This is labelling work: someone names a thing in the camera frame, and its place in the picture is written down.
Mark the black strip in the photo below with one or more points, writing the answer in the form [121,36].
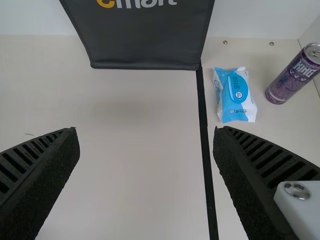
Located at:
[203,125]

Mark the blue white wipes pack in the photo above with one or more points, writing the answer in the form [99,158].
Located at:
[235,110]

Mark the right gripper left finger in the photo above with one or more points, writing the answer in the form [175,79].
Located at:
[30,180]

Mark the dark grey bag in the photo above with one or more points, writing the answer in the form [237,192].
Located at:
[145,37]

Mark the purple can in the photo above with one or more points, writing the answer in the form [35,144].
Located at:
[290,80]

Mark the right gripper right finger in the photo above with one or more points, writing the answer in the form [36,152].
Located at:
[250,175]

